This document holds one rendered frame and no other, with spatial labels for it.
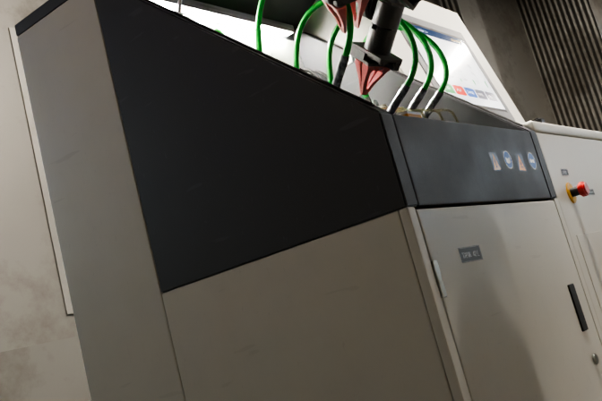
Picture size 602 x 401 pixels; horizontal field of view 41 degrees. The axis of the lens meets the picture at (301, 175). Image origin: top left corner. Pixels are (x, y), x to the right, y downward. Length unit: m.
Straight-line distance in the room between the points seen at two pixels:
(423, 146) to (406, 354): 0.35
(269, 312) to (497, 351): 0.40
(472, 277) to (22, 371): 2.63
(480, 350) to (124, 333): 0.74
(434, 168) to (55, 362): 2.66
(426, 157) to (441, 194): 0.07
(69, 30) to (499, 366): 1.13
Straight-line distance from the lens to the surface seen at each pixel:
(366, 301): 1.33
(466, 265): 1.40
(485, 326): 1.40
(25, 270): 3.83
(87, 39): 1.81
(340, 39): 2.21
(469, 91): 2.41
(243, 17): 2.05
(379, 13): 1.67
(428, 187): 1.36
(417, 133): 1.39
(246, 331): 1.49
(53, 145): 1.88
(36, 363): 3.76
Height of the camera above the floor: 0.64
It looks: 11 degrees up
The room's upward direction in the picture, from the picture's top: 15 degrees counter-clockwise
